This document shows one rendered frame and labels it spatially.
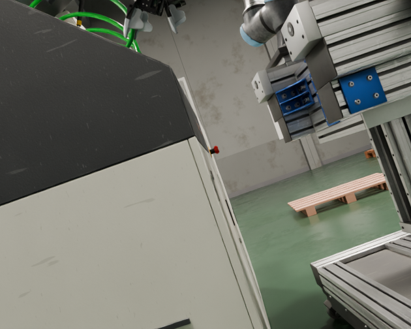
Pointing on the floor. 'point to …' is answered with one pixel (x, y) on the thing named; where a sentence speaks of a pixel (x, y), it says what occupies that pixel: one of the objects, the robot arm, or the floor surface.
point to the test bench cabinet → (119, 252)
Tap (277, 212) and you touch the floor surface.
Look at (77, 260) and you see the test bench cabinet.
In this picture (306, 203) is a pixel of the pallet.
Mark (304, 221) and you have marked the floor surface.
